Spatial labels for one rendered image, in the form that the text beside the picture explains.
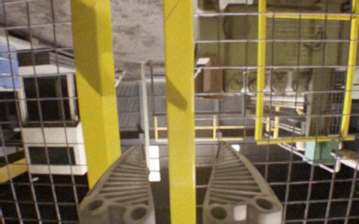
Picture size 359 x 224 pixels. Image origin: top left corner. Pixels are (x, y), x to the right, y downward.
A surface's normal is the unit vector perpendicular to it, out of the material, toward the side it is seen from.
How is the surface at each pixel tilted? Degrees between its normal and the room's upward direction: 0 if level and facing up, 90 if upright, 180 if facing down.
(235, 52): 90
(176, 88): 90
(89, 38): 90
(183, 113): 90
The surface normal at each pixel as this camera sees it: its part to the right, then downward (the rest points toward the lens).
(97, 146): -0.02, 0.12
